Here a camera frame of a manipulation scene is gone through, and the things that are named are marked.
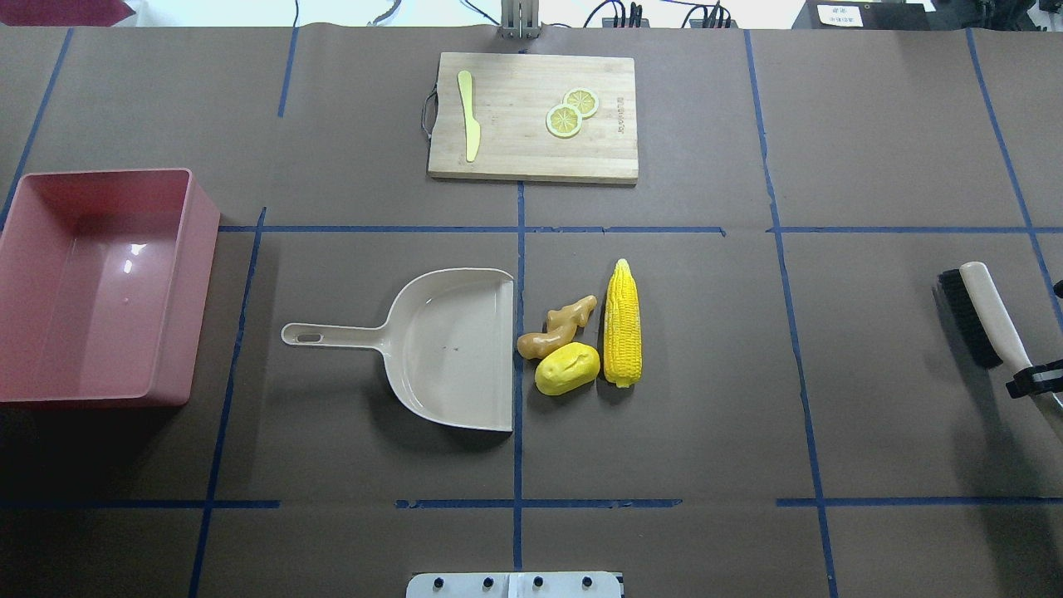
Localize pink plastic bin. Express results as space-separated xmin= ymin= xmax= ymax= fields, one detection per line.
xmin=1 ymin=168 xmax=220 ymax=409

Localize beige hand brush black bristles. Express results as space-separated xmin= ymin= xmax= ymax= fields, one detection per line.
xmin=937 ymin=261 xmax=1062 ymax=439

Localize silver metal pole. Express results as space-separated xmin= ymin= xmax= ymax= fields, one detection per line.
xmin=497 ymin=0 xmax=541 ymax=39

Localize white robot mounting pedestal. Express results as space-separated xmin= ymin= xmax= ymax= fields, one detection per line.
xmin=405 ymin=571 xmax=625 ymax=597

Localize black box with label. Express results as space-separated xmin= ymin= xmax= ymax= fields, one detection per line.
xmin=791 ymin=1 xmax=931 ymax=31

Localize yellow toy corn cob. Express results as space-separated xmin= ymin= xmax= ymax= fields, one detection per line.
xmin=603 ymin=258 xmax=643 ymax=389

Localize yellow toy potato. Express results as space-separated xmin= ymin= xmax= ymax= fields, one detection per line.
xmin=534 ymin=343 xmax=601 ymax=396

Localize red cloth on table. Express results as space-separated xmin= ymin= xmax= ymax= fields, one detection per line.
xmin=1 ymin=1 xmax=136 ymax=27

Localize beige plastic dustpan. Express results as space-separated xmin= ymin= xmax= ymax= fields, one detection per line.
xmin=281 ymin=267 xmax=514 ymax=433

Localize yellow plastic toy knife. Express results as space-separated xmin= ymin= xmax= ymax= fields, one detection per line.
xmin=457 ymin=71 xmax=482 ymax=163

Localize wooden cutting board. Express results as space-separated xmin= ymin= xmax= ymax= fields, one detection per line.
xmin=428 ymin=52 xmax=640 ymax=185

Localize tan toy ginger root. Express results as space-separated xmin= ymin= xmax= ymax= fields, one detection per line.
xmin=516 ymin=295 xmax=598 ymax=360

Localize toy lemon slice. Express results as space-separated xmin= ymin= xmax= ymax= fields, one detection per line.
xmin=562 ymin=87 xmax=600 ymax=119
xmin=544 ymin=103 xmax=584 ymax=139

